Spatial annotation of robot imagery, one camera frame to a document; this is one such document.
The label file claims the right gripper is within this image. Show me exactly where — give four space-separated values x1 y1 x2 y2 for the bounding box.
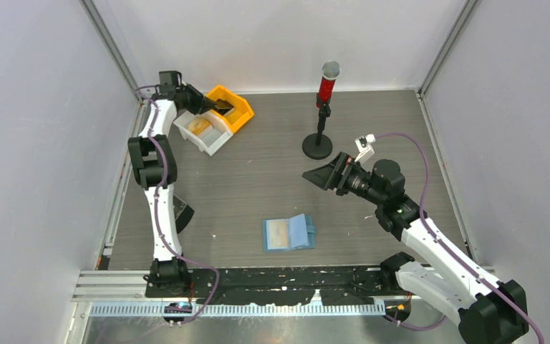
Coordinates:
303 151 385 206

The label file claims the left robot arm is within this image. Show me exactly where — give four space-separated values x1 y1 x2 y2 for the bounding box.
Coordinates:
127 70 233 297

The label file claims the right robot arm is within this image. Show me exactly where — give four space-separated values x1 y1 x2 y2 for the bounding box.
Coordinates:
302 153 529 343

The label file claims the clear plastic holder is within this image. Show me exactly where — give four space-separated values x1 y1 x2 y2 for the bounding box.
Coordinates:
173 195 195 234

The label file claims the tan card in white bin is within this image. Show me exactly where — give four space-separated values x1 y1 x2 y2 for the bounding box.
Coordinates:
186 116 213 137

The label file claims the orange plastic bin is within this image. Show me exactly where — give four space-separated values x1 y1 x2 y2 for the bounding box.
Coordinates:
206 85 255 134

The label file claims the blue leather card holder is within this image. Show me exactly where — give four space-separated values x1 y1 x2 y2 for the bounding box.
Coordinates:
262 214 317 252

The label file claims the white plastic bin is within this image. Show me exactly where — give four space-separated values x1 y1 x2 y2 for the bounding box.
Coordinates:
173 110 233 156

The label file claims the red microphone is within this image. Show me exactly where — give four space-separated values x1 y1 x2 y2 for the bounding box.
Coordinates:
316 60 341 108

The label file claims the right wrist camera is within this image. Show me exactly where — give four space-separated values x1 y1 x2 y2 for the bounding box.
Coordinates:
354 134 376 164

